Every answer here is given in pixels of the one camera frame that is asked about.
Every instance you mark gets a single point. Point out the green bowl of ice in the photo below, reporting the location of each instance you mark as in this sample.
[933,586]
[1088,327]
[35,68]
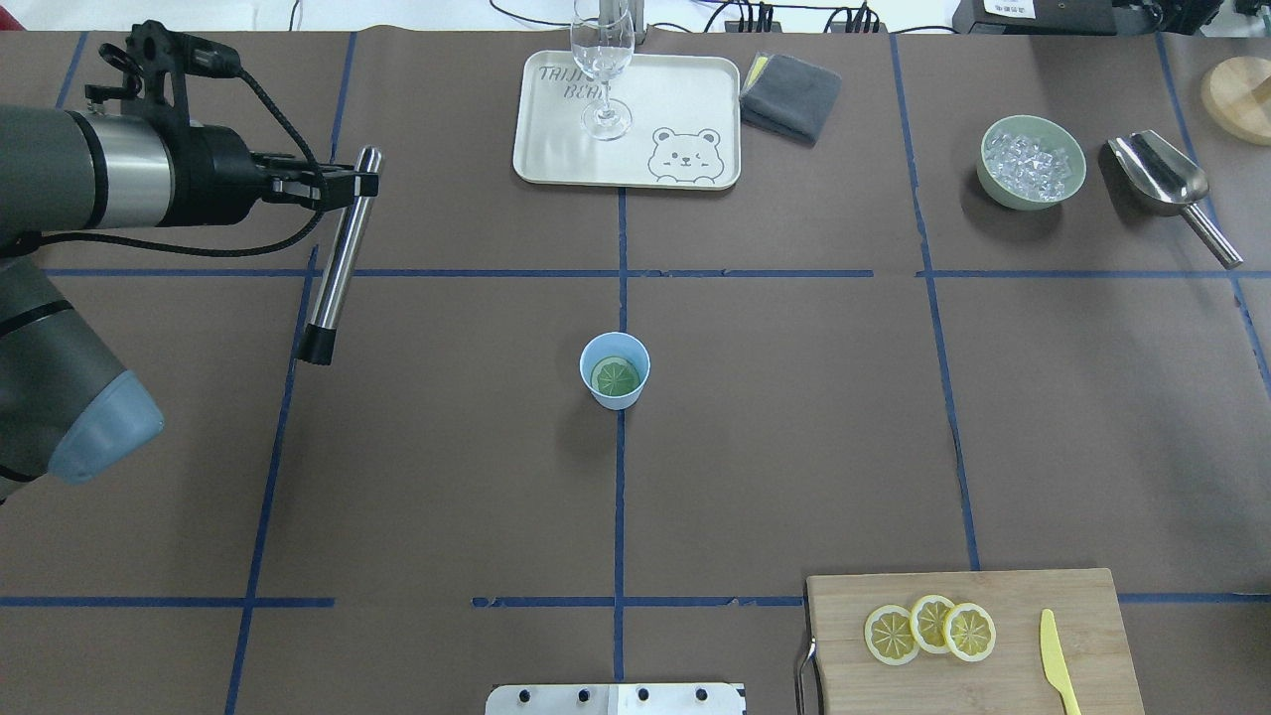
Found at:
[1029,163]

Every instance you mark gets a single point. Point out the light blue plastic cup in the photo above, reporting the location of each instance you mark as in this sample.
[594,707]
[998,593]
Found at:
[606,345]

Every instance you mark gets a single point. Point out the steel ice scoop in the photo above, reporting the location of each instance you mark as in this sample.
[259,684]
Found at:
[1168,182]

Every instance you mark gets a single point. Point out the grey folded cloth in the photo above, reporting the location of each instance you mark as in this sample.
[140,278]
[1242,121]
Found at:
[788,96]

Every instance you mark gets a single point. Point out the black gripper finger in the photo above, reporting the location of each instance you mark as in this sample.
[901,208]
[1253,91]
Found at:
[327,185]

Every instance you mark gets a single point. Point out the yellow plastic knife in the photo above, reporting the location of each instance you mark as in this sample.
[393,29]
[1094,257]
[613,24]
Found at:
[1054,662]

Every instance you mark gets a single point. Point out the clear wine glass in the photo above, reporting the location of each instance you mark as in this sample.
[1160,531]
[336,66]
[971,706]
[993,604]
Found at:
[603,37]

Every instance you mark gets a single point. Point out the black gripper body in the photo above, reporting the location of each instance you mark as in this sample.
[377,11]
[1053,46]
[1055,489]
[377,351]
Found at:
[220,174]

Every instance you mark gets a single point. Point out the black desktop box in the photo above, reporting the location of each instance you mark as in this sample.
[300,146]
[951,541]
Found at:
[1055,18]

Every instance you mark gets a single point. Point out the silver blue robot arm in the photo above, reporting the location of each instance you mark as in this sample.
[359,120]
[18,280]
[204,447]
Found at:
[70,407]

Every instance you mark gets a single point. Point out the cream bear tray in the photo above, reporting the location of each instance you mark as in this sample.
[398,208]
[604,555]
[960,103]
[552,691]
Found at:
[685,130]

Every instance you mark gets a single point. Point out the steel muddler black tip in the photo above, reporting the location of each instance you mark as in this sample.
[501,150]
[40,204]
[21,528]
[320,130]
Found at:
[318,339]

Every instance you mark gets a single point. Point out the wooden cup tree stand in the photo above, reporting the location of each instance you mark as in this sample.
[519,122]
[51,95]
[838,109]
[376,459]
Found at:
[1236,94]

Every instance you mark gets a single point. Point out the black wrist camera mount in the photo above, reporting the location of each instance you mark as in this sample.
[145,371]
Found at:
[154,63]

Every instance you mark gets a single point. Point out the bamboo cutting board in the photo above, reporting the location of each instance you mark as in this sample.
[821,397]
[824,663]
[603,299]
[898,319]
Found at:
[1010,681]

